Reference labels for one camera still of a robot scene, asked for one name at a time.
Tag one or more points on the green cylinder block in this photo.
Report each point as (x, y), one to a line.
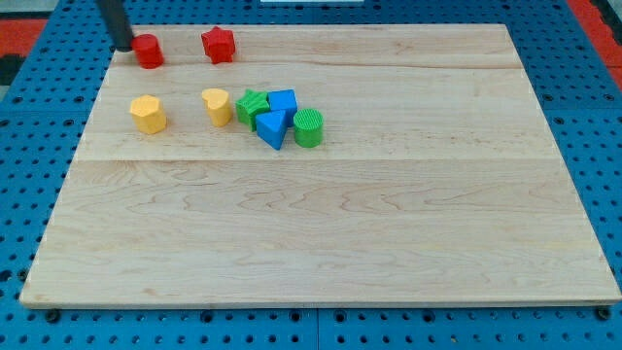
(308, 128)

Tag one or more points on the red star block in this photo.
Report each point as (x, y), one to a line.
(219, 44)

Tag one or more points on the red cylinder block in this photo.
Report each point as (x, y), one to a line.
(147, 51)

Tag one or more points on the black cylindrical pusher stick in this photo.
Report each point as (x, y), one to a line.
(117, 23)

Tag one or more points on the blue cube block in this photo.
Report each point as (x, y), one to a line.
(284, 100)

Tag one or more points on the light wooden board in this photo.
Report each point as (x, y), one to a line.
(438, 182)

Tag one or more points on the yellow hexagon block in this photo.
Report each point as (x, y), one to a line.
(148, 115)

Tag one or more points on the yellow heart block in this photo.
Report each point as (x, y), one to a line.
(217, 105)

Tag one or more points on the blue triangle block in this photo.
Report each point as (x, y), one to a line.
(272, 127)

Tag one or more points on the green star block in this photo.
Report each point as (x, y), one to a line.
(251, 104)

